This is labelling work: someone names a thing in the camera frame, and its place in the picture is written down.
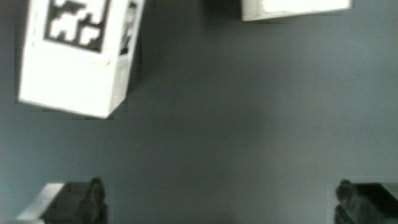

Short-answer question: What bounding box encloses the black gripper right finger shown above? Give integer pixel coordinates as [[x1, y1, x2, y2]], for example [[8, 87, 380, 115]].
[[334, 179, 398, 224]]

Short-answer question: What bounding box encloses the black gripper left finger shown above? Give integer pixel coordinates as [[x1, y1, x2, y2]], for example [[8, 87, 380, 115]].
[[14, 176, 110, 224]]

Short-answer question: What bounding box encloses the white table leg with tag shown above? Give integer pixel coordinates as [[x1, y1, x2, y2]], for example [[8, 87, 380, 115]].
[[17, 0, 145, 118]]

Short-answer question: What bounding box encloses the white leg center right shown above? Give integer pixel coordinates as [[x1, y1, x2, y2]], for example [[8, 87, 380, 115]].
[[241, 0, 351, 21]]

